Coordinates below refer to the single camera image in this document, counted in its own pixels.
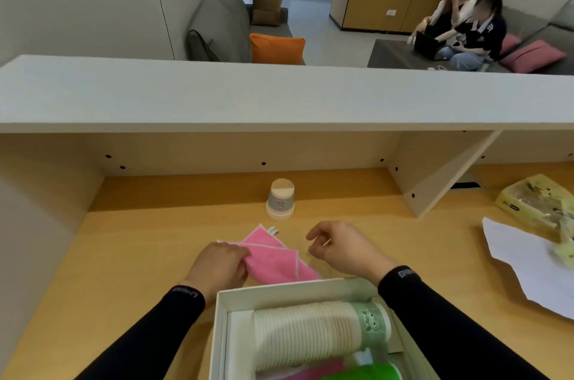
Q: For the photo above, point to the person's left hand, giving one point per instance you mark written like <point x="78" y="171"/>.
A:
<point x="215" y="265"/>

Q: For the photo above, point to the person's right hand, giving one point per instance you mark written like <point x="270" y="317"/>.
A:
<point x="354" y="249"/>

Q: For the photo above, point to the person's right thumb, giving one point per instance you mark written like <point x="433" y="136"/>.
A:
<point x="317" y="250"/>

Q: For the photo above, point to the person's left fingers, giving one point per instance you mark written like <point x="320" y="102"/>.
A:
<point x="238" y="258"/>

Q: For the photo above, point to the pink cleaning cloth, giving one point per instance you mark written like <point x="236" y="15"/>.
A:
<point x="278" y="258"/>

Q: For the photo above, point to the person's right forearm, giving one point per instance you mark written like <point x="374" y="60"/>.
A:
<point x="448" y="330"/>

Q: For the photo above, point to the person's left forearm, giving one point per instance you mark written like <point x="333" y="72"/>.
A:
<point x="152" y="339"/>

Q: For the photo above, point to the upside-down paper cup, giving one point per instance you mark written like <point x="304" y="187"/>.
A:
<point x="280" y="200"/>

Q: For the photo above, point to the white cardboard box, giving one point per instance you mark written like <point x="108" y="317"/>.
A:
<point x="224" y="330"/>

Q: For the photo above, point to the stack of paper cups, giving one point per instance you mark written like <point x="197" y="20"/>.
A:
<point x="309" y="332"/>

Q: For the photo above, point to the pink folded cloth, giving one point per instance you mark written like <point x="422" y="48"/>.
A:
<point x="314" y="370"/>

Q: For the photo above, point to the green plastic item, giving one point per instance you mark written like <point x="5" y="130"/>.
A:
<point x="363" y="373"/>

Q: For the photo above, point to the white desk shelf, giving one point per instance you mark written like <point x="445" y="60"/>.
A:
<point x="269" y="93"/>

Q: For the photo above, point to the orange cushion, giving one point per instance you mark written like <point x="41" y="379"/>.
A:
<point x="276" y="49"/>

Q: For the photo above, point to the white paper sheet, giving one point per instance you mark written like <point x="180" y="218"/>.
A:
<point x="524" y="263"/>

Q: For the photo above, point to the dark coffee table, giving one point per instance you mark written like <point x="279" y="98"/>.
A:
<point x="394" y="55"/>

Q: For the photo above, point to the yellow-green plastic bag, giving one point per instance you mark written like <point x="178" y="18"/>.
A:
<point x="533" y="198"/>

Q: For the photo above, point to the black laptop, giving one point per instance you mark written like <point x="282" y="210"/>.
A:
<point x="426" y="46"/>

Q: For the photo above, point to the brown cushion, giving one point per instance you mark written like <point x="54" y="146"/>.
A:
<point x="267" y="7"/>

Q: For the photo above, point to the small pink cushion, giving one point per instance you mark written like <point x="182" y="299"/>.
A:
<point x="510" y="43"/>

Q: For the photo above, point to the large pink cushion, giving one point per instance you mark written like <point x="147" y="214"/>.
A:
<point x="531" y="57"/>

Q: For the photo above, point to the grey corner sofa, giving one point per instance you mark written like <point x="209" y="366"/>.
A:
<point x="538" y="25"/>

